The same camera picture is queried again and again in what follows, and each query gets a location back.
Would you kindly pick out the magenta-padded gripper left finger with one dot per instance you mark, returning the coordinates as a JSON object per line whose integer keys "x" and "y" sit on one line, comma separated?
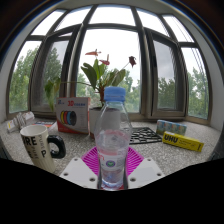
{"x": 80, "y": 171}

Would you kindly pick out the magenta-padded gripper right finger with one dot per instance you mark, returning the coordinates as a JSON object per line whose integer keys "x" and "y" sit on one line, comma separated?
{"x": 143, "y": 171}

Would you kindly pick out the clear blue-capped water bottle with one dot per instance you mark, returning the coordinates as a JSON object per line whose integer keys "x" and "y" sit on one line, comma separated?
{"x": 112, "y": 136}

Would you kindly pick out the black lattice trivet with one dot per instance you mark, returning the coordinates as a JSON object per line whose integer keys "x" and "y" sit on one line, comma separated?
{"x": 145, "y": 136}

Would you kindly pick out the white mug with black lettering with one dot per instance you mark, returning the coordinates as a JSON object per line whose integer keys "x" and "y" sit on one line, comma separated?
{"x": 38, "y": 146}

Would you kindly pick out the yellow glue box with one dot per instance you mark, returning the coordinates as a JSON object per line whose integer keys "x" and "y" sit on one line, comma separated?
{"x": 183, "y": 141}

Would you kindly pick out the small light blue pack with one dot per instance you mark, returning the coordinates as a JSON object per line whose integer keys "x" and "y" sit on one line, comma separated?
{"x": 171, "y": 127}

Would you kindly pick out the red white filament box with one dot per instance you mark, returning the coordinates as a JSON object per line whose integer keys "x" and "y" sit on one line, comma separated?
{"x": 72, "y": 116}

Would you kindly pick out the potted plant in white pot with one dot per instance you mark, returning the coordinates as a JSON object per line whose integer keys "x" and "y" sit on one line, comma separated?
{"x": 98, "y": 75}

